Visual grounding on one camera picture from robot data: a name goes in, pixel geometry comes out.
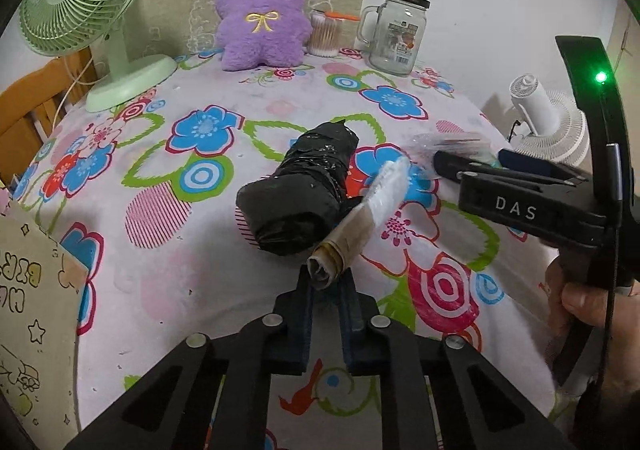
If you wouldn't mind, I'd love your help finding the clear plastic packet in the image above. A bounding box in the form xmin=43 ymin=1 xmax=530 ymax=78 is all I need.
xmin=410 ymin=131 xmax=501 ymax=168

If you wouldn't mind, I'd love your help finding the wooden chair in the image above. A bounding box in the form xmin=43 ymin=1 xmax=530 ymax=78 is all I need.
xmin=0 ymin=50 xmax=98 ymax=191

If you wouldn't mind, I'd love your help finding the yellow printed box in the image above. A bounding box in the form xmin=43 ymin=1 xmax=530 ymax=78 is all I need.
xmin=0 ymin=200 xmax=91 ymax=450

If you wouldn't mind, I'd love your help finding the white fan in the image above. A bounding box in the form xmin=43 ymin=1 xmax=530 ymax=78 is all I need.
xmin=509 ymin=74 xmax=591 ymax=166

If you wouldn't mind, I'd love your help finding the black plastic bag roll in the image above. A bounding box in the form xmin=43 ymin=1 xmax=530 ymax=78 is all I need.
xmin=235 ymin=117 xmax=362 ymax=257

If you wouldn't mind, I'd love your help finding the purple plush toy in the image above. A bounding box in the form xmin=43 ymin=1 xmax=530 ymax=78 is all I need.
xmin=215 ymin=0 xmax=312 ymax=72

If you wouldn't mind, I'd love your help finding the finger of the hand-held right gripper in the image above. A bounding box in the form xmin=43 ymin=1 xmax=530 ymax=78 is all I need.
xmin=432 ymin=149 xmax=576 ymax=187
xmin=498 ymin=148 xmax=594 ymax=179

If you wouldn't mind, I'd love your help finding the floral tablecloth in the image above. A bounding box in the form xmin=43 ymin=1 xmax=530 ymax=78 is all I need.
xmin=0 ymin=43 xmax=576 ymax=450

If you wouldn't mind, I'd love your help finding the person's right hand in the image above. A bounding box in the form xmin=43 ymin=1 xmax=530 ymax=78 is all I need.
xmin=545 ymin=254 xmax=611 ymax=337

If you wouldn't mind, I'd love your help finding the glass jar mug green lid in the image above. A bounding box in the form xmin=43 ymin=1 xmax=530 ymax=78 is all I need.
xmin=356 ymin=0 xmax=432 ymax=77

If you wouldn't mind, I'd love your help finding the plastic bag bundle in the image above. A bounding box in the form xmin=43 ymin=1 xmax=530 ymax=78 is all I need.
xmin=306 ymin=156 xmax=410 ymax=292

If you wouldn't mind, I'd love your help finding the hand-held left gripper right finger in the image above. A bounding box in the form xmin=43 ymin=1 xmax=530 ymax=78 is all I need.
xmin=340 ymin=275 xmax=576 ymax=450

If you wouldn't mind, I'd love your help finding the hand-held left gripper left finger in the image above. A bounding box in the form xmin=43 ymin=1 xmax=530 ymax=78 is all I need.
xmin=62 ymin=264 xmax=317 ymax=450

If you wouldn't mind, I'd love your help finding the cotton swab container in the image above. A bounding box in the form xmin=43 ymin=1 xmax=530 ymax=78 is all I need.
xmin=306 ymin=10 xmax=361 ymax=57

